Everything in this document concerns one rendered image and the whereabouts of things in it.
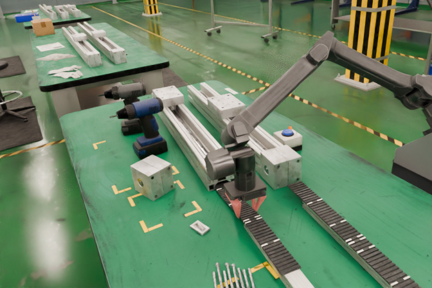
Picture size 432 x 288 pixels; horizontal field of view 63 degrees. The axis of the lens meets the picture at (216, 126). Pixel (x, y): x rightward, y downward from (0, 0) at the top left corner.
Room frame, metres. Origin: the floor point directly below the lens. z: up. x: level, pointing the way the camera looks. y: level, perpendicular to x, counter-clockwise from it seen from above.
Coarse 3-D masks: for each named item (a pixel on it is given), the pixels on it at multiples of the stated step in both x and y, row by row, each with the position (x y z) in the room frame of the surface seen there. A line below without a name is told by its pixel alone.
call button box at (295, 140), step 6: (276, 132) 1.19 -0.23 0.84; (294, 132) 1.18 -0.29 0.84; (276, 138) 1.17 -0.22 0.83; (282, 138) 1.14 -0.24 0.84; (288, 138) 1.14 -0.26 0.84; (294, 138) 1.14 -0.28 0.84; (300, 138) 1.15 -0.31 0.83; (282, 144) 1.14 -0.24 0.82; (288, 144) 1.13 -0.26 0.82; (294, 144) 1.14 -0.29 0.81; (300, 144) 1.15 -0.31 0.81; (294, 150) 1.14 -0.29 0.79
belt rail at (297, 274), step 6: (246, 228) 0.74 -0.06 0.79; (252, 234) 0.72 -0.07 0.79; (258, 246) 0.68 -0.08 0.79; (264, 252) 0.65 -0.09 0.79; (276, 270) 0.59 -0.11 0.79; (300, 270) 0.57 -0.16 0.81; (282, 276) 0.58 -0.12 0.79; (288, 276) 0.56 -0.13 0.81; (294, 276) 0.56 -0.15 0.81; (300, 276) 0.56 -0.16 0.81; (288, 282) 0.55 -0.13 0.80; (294, 282) 0.54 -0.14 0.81; (300, 282) 0.54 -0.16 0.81; (306, 282) 0.54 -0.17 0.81
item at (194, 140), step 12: (168, 108) 1.47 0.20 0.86; (180, 108) 1.46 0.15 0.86; (168, 120) 1.39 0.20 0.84; (180, 120) 1.39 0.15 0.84; (192, 120) 1.31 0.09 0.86; (180, 132) 1.21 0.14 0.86; (192, 132) 1.26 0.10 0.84; (204, 132) 1.20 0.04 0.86; (180, 144) 1.23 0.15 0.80; (192, 144) 1.11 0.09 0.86; (204, 144) 1.17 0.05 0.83; (216, 144) 1.10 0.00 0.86; (192, 156) 1.08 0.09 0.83; (204, 156) 1.02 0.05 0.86; (204, 168) 0.95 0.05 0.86; (204, 180) 0.97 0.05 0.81; (216, 180) 0.95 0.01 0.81; (228, 180) 0.96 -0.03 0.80
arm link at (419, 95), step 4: (416, 88) 1.05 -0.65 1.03; (412, 92) 1.06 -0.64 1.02; (416, 92) 1.04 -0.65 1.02; (408, 96) 1.07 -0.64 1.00; (412, 96) 1.05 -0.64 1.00; (416, 96) 1.04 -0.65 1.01; (420, 96) 1.03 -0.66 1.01; (424, 96) 1.02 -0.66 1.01; (408, 100) 1.06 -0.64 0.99; (412, 100) 1.05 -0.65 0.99; (416, 100) 1.05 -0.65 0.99; (420, 100) 1.03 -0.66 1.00; (424, 100) 1.03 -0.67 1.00; (428, 100) 1.03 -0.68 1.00; (412, 104) 1.05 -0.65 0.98; (416, 104) 1.05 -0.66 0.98; (420, 104) 1.05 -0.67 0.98; (424, 104) 1.06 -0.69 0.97; (428, 104) 1.04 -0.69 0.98
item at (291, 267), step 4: (292, 264) 0.59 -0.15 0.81; (296, 264) 0.59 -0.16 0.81; (280, 268) 0.58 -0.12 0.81; (284, 268) 0.58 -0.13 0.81; (288, 268) 0.58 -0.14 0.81; (292, 268) 0.58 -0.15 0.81; (296, 268) 0.58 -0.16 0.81; (300, 268) 0.58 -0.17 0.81; (280, 272) 0.57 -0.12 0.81; (284, 272) 0.57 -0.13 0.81; (288, 272) 0.57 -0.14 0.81
